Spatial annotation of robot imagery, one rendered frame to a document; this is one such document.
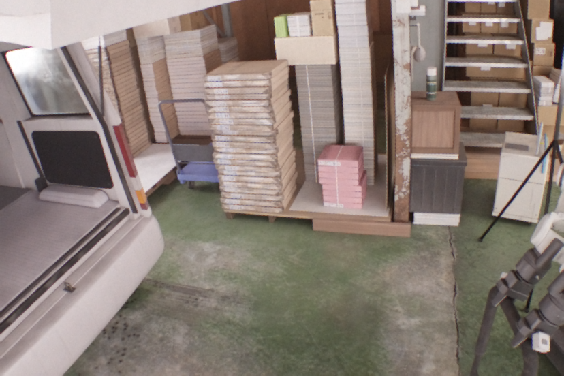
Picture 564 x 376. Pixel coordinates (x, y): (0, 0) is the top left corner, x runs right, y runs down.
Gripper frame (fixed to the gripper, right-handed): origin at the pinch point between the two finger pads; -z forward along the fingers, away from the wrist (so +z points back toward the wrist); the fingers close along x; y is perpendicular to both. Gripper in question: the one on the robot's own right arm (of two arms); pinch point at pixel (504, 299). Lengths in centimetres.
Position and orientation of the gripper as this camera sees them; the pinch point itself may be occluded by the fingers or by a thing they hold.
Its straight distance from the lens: 144.1
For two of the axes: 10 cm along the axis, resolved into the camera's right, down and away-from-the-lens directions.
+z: 4.0, -8.2, -4.1
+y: -0.9, 4.1, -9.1
